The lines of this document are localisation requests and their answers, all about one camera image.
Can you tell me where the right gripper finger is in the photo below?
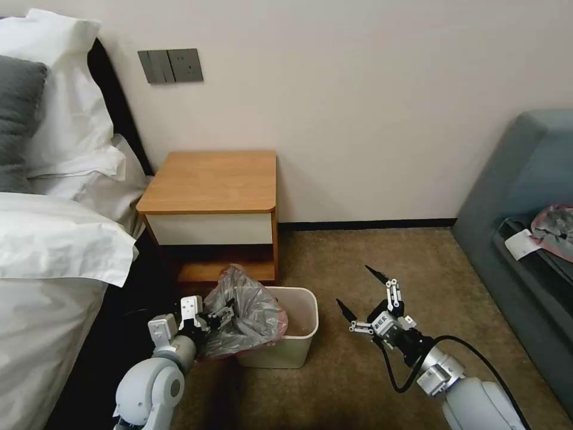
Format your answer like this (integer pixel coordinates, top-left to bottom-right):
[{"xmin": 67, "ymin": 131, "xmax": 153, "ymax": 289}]
[
  {"xmin": 336, "ymin": 299, "xmax": 377, "ymax": 336},
  {"xmin": 365, "ymin": 265, "xmax": 405, "ymax": 315}
]

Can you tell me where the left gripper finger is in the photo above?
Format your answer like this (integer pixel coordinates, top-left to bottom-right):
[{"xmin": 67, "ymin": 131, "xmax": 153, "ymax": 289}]
[
  {"xmin": 207, "ymin": 313, "xmax": 235, "ymax": 333},
  {"xmin": 210, "ymin": 299, "xmax": 236, "ymax": 318}
]

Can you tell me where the grey translucent garbage bag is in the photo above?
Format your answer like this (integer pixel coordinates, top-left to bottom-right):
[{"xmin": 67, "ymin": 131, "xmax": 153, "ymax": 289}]
[{"xmin": 196, "ymin": 263, "xmax": 290, "ymax": 362}]

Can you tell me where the white plastic trash can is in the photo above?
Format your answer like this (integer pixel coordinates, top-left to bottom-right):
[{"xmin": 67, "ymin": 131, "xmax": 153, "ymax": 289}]
[{"xmin": 236, "ymin": 286, "xmax": 319, "ymax": 370}]

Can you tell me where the pink and grey plastic bag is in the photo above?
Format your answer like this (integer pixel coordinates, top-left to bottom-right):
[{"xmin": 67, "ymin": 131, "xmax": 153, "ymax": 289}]
[{"xmin": 529, "ymin": 204, "xmax": 573, "ymax": 263}]

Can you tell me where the black bed base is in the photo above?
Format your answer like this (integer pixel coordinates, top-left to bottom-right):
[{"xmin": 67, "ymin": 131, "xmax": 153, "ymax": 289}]
[{"xmin": 44, "ymin": 223, "xmax": 185, "ymax": 430}]

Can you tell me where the black baseboard strip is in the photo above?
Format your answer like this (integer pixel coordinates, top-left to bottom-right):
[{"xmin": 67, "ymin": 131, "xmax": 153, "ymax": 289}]
[{"xmin": 277, "ymin": 216, "xmax": 458, "ymax": 226}]

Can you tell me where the wooden nightstand with white drawer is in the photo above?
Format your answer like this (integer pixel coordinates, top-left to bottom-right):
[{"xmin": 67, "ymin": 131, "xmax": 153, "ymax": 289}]
[{"xmin": 135, "ymin": 150, "xmax": 280, "ymax": 284}]

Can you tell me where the white paper card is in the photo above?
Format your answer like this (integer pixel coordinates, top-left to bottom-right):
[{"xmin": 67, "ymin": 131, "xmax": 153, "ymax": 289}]
[{"xmin": 504, "ymin": 229, "xmax": 545, "ymax": 261}]

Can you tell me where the grey-blue sofa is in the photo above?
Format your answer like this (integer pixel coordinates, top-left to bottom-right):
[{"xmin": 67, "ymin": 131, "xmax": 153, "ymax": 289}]
[{"xmin": 451, "ymin": 109, "xmax": 573, "ymax": 404}]

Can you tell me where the white bed sheet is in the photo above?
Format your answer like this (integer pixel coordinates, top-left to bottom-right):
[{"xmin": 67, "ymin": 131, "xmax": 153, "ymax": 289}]
[{"xmin": 0, "ymin": 277, "xmax": 111, "ymax": 430}]

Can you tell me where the white duvet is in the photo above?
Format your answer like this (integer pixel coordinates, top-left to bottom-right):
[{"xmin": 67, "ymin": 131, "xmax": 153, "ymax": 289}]
[{"xmin": 0, "ymin": 192, "xmax": 140, "ymax": 288}]

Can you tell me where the flat white pillow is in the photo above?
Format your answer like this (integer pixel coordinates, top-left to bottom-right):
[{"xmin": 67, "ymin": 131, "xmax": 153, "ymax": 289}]
[{"xmin": 26, "ymin": 133, "xmax": 156, "ymax": 239}]

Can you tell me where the black headboard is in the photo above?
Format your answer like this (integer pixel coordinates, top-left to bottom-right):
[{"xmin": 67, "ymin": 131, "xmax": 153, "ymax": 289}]
[{"xmin": 87, "ymin": 37, "xmax": 156, "ymax": 178}]

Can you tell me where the large white pillow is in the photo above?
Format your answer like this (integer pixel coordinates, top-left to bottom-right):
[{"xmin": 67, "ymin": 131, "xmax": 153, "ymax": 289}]
[{"xmin": 0, "ymin": 8, "xmax": 115, "ymax": 176}]

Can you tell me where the dark grey pillow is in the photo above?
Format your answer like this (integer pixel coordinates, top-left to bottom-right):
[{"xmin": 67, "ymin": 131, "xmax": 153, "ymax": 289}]
[{"xmin": 0, "ymin": 54, "xmax": 48, "ymax": 195}]

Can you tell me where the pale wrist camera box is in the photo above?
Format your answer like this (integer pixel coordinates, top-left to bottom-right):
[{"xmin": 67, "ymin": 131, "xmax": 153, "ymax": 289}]
[{"xmin": 180, "ymin": 295, "xmax": 203, "ymax": 330}]

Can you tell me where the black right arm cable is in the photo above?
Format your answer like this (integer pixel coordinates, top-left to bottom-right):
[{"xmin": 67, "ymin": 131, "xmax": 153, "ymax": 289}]
[{"xmin": 380, "ymin": 334, "xmax": 532, "ymax": 430}]

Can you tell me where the grey wall socket panel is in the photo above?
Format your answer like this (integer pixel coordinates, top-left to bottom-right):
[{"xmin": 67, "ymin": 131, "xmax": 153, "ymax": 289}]
[{"xmin": 166, "ymin": 48, "xmax": 205, "ymax": 83}]

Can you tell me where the grey wall switch panel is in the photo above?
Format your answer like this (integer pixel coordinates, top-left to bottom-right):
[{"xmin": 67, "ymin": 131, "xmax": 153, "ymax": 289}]
[{"xmin": 137, "ymin": 50, "xmax": 171, "ymax": 85}]

